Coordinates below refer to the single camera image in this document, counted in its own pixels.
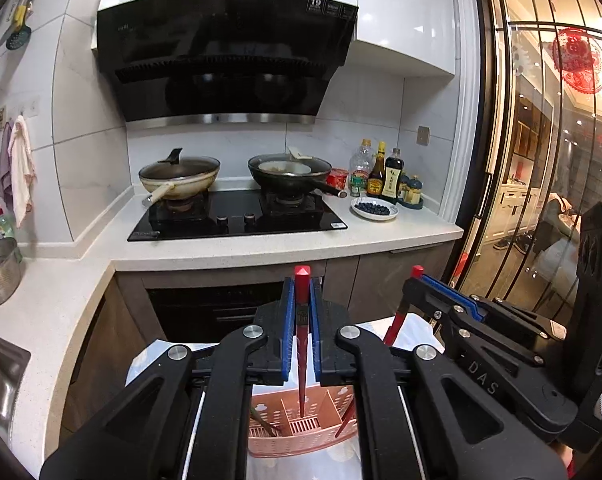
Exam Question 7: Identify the black gas stove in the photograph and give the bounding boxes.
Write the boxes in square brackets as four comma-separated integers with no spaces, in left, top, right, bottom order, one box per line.
[127,190,348,242]

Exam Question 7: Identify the black range hood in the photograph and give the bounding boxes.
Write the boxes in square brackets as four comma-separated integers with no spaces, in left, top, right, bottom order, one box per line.
[95,0,359,126]

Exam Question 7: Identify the steel kitchen sink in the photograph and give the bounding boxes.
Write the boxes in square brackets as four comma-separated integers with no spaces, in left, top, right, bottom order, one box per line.
[0,327,32,436]

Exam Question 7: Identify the white plate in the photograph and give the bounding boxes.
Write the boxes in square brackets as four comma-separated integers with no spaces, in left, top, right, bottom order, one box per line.
[351,196,400,221]

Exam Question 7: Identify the red paper cut decoration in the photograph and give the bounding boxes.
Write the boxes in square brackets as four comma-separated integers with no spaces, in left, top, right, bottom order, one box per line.
[551,27,602,96]

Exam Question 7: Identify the green dish soap bottle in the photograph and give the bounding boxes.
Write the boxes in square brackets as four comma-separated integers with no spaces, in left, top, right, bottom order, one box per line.
[0,204,18,241]

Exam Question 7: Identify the black wok with lid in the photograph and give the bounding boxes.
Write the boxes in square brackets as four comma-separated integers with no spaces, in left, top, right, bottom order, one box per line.
[247,146,349,200]

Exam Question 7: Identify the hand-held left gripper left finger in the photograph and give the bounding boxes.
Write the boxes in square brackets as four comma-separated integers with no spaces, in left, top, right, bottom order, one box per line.
[40,277,296,480]

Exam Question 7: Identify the blue dotted tablecloth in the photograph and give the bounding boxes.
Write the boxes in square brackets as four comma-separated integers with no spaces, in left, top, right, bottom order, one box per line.
[126,317,602,480]

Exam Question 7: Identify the pink perforated utensil holder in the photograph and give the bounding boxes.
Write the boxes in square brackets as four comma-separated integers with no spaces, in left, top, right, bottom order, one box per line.
[246,387,364,459]

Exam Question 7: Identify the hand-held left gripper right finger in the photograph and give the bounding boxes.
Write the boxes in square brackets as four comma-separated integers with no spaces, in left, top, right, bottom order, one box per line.
[308,280,567,480]

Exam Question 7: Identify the green slotted ladle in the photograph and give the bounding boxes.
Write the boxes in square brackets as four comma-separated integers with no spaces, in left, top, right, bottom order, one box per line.
[6,0,36,52]

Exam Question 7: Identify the gold metal spoon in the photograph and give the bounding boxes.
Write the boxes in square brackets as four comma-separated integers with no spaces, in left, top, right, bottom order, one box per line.
[250,406,283,437]

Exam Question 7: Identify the clear oil bottle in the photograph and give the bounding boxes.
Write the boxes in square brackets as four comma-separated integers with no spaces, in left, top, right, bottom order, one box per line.
[349,139,375,197]

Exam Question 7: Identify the purple hanging cloth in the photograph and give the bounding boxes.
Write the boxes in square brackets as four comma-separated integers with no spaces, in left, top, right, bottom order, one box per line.
[0,121,16,211]

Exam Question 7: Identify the glass sliding door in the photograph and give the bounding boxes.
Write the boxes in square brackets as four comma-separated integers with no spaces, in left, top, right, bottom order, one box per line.
[474,0,602,321]

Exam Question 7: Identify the beige wok with glass lid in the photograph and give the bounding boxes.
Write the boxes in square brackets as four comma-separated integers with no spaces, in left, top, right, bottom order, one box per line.
[138,147,222,208]

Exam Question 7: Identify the white hanging towel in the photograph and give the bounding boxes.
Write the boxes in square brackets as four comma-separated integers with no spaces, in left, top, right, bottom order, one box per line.
[8,115,38,228]

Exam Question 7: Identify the dark built-in appliance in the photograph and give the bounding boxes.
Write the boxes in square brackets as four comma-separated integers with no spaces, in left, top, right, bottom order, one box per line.
[143,280,327,346]

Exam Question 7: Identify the small seasoning bottles on tray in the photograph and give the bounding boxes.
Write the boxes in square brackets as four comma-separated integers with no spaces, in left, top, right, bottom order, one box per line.
[398,172,424,210]

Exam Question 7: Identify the yellow capped sauce bottle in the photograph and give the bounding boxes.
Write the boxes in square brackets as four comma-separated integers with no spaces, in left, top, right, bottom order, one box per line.
[366,141,388,198]

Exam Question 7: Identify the red chopstick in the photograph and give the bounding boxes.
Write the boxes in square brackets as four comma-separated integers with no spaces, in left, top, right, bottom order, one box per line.
[293,265,313,420]
[335,265,425,438]

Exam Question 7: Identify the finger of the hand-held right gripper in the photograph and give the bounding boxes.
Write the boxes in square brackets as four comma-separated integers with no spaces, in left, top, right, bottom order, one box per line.
[403,276,581,443]
[423,276,566,353]

